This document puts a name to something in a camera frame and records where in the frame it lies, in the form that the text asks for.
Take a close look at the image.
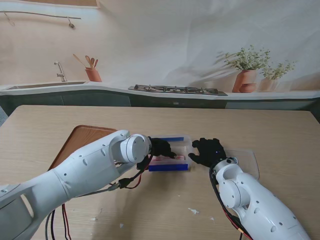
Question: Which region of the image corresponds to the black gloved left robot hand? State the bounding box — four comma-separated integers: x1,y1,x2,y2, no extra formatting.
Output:
148,136,177,161

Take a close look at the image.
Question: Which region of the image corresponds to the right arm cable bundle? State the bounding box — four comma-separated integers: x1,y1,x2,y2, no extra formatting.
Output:
209,164,253,240

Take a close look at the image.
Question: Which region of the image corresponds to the printed kitchen backdrop cloth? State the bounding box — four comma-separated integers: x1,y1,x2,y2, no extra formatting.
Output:
0,0,320,112

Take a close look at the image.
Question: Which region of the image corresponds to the brown wooden tray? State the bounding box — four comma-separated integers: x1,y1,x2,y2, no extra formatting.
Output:
48,124,118,171

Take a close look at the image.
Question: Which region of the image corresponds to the raw bacon slices stack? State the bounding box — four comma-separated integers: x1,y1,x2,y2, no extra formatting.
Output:
154,154,186,162

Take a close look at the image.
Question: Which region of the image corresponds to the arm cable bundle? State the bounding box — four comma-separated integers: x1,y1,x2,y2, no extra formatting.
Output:
44,154,154,240
209,164,253,240

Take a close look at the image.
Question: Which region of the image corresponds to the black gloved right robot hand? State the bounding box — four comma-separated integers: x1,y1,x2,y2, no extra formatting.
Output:
187,137,228,168

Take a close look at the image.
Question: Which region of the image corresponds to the clear lid with blue label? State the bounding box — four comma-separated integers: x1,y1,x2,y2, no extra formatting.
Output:
224,147,260,180

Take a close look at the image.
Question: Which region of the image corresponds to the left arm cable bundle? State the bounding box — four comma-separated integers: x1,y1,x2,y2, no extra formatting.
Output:
44,154,154,240

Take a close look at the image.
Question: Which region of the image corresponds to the clear plastic container blue tape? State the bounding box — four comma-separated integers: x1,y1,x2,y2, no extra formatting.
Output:
147,134,195,173

